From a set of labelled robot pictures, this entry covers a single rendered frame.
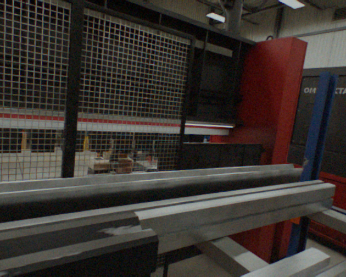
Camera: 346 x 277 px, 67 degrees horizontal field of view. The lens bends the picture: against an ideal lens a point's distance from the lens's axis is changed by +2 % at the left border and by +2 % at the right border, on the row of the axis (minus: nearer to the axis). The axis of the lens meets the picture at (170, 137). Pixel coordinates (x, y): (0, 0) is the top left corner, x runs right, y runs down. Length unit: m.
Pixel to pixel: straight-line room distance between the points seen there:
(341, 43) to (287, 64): 7.00
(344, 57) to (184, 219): 9.06
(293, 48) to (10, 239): 2.52
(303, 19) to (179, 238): 10.13
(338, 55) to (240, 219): 9.06
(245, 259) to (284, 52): 2.30
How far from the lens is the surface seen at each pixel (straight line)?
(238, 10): 2.73
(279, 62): 2.61
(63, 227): 0.28
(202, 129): 2.60
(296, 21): 10.49
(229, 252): 0.44
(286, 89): 2.58
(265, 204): 0.53
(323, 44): 9.75
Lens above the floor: 1.61
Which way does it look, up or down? 8 degrees down
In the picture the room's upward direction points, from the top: 7 degrees clockwise
